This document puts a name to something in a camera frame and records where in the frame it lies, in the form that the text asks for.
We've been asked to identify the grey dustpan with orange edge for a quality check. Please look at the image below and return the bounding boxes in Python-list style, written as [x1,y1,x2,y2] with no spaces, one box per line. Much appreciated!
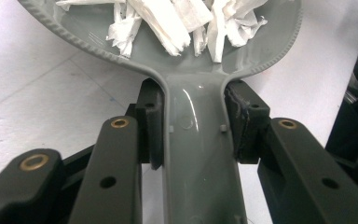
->
[17,0,304,224]

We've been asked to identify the pile of white paper scraps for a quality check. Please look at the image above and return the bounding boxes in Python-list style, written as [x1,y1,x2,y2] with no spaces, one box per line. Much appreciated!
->
[55,0,270,64]

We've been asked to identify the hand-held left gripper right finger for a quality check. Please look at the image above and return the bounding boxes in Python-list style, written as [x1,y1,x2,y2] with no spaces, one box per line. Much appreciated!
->
[223,79,272,165]

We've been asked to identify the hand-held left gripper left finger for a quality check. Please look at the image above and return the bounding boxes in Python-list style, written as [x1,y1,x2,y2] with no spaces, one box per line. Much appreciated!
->
[125,77,166,171]

